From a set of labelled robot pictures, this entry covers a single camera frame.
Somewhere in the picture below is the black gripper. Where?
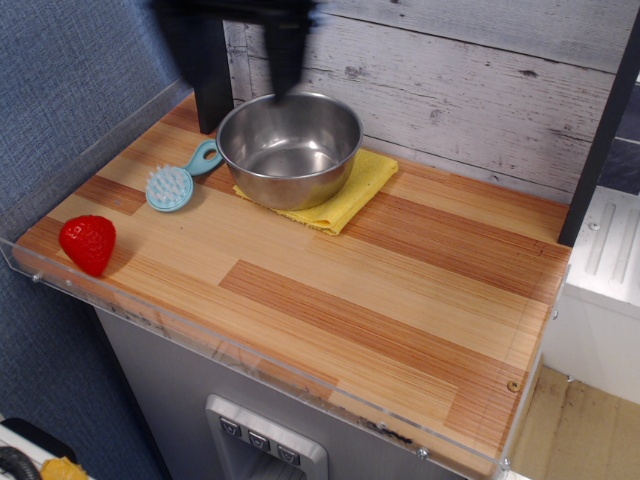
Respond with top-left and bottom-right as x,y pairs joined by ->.
151,0 -> 320,101

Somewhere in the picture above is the red plastic strawberry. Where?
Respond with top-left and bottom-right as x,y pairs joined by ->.
58,215 -> 116,277

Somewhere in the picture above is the stainless steel pot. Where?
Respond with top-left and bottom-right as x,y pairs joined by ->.
216,92 -> 363,210

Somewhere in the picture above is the light blue scrub brush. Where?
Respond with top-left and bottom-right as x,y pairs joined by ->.
145,139 -> 223,213

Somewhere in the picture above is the yellow folded cloth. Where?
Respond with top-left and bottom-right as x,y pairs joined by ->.
232,148 -> 400,237

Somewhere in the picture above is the grey toy fridge cabinet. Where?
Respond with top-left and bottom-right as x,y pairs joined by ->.
98,311 -> 456,479

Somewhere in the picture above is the silver dispenser button panel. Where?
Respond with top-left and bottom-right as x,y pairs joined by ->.
205,394 -> 329,479

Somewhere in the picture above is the white grooved sink unit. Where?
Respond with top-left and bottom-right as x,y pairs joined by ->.
567,186 -> 639,307

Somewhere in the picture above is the clear acrylic edge guard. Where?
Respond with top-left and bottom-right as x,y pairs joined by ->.
15,68 -> 577,479

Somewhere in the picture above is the yellow object bottom left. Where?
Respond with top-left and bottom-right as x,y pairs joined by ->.
40,457 -> 90,480

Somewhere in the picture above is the black left vertical post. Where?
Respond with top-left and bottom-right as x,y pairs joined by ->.
194,18 -> 234,134

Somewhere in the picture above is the black vertical post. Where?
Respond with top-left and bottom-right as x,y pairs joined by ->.
557,13 -> 639,247
194,18 -> 234,134

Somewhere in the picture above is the black right vertical post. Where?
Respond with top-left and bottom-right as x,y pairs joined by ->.
557,13 -> 639,247

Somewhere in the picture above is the black cable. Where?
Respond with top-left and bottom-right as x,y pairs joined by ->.
0,446 -> 41,480

